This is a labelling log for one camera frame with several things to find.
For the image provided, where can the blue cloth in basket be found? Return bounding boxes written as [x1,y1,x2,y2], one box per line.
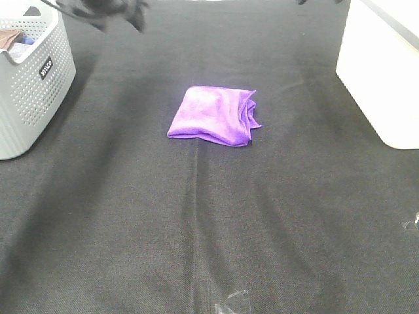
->
[9,36,35,59]

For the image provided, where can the brown cloth in basket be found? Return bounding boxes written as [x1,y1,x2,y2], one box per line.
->
[0,29,22,50]

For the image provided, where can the black table cover cloth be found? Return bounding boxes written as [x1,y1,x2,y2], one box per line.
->
[1,1,418,313]

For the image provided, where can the purple microfiber towel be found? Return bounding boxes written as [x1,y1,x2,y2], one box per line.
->
[167,86,262,147]

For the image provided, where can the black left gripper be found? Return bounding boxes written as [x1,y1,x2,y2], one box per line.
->
[56,0,149,32]

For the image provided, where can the white storage bin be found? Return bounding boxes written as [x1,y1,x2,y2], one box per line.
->
[336,1,418,150]

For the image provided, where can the grey perforated laundry basket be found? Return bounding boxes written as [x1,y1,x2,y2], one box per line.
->
[1,1,76,160]

